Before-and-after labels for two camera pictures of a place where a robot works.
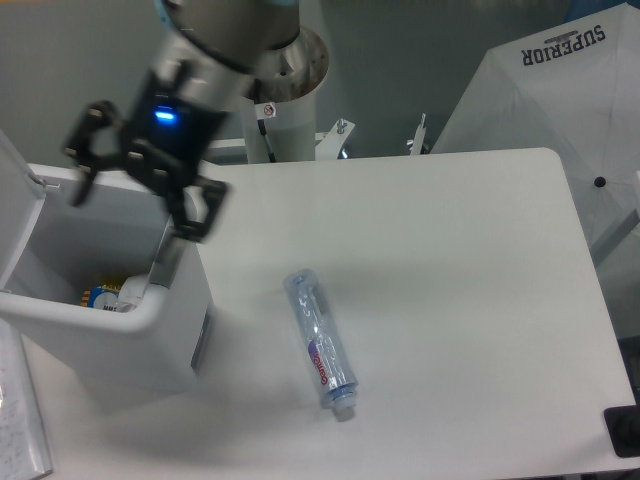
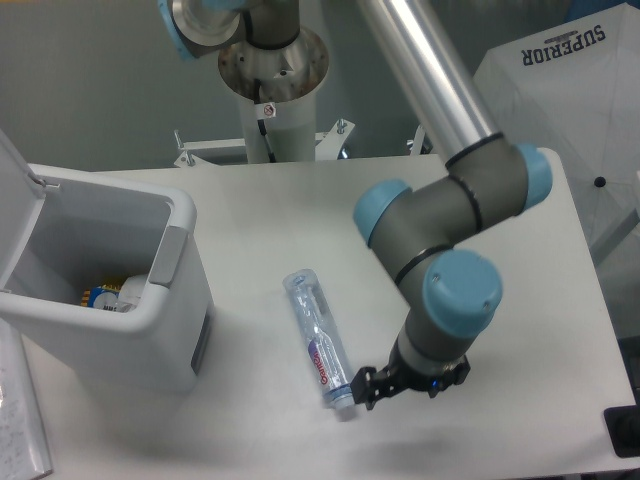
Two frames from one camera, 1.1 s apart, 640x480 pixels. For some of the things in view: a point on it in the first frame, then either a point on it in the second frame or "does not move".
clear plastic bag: [131, 293] does not move
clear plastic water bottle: [329, 354] does not move
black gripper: [172, 131] -> [403, 374]
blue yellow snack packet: [101, 297] does not move
